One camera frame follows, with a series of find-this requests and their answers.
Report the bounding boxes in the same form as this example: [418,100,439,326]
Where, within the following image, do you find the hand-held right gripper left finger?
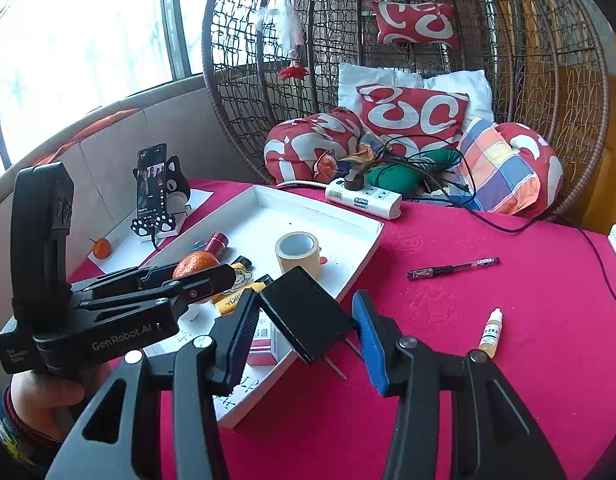
[45,287,261,480]

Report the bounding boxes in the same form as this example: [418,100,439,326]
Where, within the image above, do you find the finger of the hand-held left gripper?
[70,263,237,312]
[69,263,181,300]

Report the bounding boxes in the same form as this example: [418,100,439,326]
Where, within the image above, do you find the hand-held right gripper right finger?
[351,289,568,480]

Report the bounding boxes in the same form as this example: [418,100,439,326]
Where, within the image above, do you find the orange lighter with black top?
[211,273,275,317]

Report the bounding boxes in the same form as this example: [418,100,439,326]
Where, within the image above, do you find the black charger plug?
[258,266,363,381]

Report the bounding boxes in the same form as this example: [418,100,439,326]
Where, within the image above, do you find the white tray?
[138,184,385,429]

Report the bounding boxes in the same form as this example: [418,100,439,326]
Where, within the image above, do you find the person's left hand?
[10,361,112,442]

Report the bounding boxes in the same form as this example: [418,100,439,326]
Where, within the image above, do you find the red and white box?
[246,310,293,367]

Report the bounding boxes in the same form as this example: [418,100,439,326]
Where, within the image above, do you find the red lighter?
[204,231,230,257]

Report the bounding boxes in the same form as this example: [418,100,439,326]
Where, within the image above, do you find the brown tape roll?
[275,231,321,281]

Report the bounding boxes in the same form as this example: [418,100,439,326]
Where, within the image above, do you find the smartphone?
[134,143,169,221]

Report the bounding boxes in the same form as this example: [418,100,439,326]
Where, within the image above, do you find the black cat phone stand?
[130,155,191,236]

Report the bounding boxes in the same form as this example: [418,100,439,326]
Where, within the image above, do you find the black pen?
[407,256,500,282]

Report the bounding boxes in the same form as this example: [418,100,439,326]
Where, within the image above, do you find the small dropper bottle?
[478,308,503,359]

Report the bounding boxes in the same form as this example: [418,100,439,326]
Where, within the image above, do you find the white power strip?
[275,180,403,221]

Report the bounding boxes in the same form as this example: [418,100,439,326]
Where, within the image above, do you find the round red white cushion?
[264,107,373,186]

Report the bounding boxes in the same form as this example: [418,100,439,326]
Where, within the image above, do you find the green cloth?
[364,149,461,198]

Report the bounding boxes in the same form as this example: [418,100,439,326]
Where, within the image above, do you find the patterned cloth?
[315,132,389,178]

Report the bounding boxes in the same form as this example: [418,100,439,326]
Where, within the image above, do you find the window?
[0,0,223,191]

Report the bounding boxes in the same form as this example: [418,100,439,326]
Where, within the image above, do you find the plaid cushion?
[455,117,548,213]

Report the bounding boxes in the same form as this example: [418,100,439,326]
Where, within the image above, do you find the wicker hanging chair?
[202,0,611,226]

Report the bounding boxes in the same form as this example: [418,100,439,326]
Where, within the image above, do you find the square red white cushion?
[355,83,471,153]

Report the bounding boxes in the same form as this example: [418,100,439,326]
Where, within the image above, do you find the red white patterned cushions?
[337,62,494,133]

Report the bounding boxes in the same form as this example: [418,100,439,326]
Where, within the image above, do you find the hanging feather ornament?
[255,0,333,82]

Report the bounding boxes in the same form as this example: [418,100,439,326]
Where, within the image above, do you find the small red white pillow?
[370,0,461,51]

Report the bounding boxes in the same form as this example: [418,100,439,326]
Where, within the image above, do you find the long black cable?
[455,200,616,313]

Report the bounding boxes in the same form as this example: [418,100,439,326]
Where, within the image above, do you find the tangled black cables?
[368,132,483,206]

